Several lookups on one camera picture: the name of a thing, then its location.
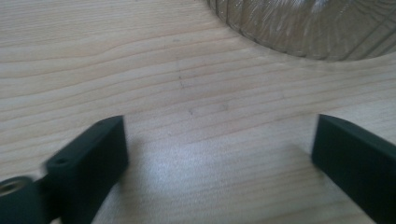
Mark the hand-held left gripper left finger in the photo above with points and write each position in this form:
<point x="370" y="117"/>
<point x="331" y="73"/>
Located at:
<point x="87" y="168"/>

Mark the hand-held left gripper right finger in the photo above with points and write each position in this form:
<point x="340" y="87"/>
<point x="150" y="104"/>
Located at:
<point x="358" y="161"/>

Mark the brown cardboard container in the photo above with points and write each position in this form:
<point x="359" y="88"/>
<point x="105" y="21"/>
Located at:
<point x="305" y="28"/>

